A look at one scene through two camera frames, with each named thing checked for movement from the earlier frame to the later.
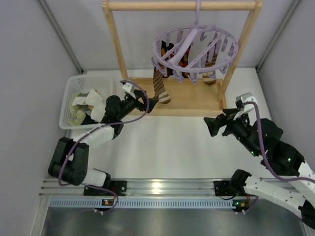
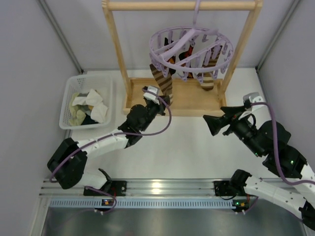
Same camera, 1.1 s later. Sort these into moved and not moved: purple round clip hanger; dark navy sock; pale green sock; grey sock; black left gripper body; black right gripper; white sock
Moved: black left gripper body
Not moved: white sock; grey sock; purple round clip hanger; pale green sock; dark navy sock; black right gripper
